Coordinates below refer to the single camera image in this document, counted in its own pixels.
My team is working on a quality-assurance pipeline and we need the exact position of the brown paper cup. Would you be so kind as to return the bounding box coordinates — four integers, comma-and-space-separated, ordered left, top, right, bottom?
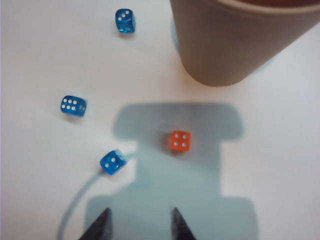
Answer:
169, 0, 320, 88

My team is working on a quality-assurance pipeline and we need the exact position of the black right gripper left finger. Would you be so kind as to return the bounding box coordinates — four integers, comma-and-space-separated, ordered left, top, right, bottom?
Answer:
79, 207, 113, 240

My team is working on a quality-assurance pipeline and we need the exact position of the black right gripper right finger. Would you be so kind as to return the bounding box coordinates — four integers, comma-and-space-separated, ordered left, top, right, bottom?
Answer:
170, 207, 199, 240

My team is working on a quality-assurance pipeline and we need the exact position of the orange die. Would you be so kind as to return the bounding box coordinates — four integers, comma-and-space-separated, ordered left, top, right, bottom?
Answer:
170, 130, 192, 152

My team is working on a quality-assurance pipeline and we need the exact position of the blue translucent die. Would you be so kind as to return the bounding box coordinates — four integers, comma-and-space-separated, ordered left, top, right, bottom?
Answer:
59, 95, 88, 118
115, 8, 137, 34
99, 149, 128, 176

